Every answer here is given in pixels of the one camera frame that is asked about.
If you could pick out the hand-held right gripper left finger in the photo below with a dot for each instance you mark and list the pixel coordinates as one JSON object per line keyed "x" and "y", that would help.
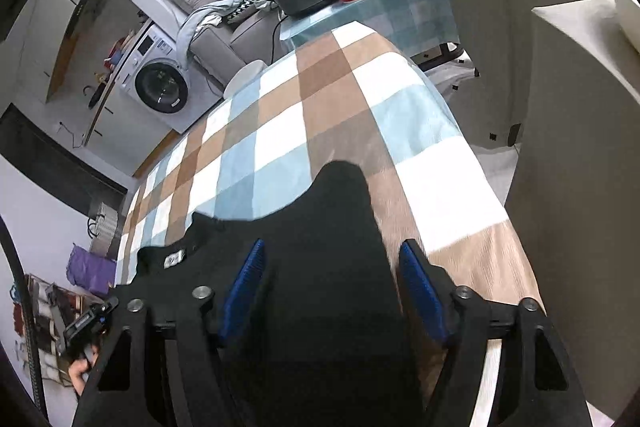
{"x": 245, "y": 292}

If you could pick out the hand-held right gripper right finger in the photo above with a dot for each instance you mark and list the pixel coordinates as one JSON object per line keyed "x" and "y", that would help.
{"x": 422, "y": 292}

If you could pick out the black shirt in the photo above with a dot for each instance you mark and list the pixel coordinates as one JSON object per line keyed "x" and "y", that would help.
{"x": 325, "y": 257}

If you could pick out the person's left hand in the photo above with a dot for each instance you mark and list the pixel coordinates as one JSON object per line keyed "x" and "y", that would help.
{"x": 80, "y": 372}

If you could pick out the low shelf with bottles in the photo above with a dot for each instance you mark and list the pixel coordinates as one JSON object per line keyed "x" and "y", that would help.
{"x": 45, "y": 332}

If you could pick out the purple cloth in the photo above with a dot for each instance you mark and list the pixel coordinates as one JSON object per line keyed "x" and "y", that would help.
{"x": 90, "y": 269}

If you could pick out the white radiator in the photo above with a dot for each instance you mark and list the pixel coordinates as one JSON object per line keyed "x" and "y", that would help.
{"x": 105, "y": 227}

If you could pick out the black television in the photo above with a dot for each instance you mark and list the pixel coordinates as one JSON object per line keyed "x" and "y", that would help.
{"x": 50, "y": 157}

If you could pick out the grey cabinet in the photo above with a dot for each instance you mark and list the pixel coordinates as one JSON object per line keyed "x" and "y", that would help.
{"x": 575, "y": 207}
{"x": 475, "y": 32}

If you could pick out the checkered blanket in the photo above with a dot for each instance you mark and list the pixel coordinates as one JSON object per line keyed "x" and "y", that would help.
{"x": 350, "y": 107}

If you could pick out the white round stool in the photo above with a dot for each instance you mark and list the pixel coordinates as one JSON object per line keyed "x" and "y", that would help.
{"x": 245, "y": 74}

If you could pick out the white washing machine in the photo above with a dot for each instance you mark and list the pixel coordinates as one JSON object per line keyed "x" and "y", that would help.
{"x": 160, "y": 87}

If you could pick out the grey sofa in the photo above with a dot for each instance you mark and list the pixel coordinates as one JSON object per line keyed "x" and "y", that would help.
{"x": 220, "y": 42}

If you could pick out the table with checkered tablecloth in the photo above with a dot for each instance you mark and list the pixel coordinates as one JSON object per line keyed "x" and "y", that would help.
{"x": 400, "y": 17}

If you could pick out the light blue garment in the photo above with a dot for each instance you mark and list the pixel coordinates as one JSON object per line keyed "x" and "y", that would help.
{"x": 200, "y": 19}

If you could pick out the black white checkered cloth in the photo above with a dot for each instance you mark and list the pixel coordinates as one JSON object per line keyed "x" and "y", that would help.
{"x": 247, "y": 7}

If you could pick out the white basin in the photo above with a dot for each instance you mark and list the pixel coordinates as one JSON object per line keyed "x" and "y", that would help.
{"x": 625, "y": 2}

